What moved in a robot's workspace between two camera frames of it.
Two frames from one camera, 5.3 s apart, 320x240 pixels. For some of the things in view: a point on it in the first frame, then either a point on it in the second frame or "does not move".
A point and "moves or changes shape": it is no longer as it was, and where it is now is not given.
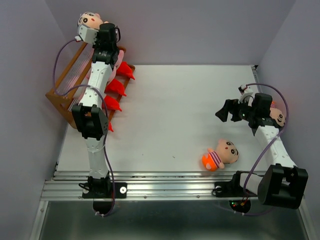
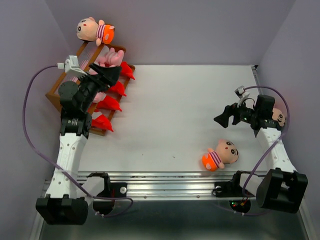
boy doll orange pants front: (226, 153) does not move
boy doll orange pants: (91, 19) moves or changes shape
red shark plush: (111, 103) does not move
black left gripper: (96, 45) → (107, 77)
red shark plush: (116, 87) does not move
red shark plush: (125, 70) does not move
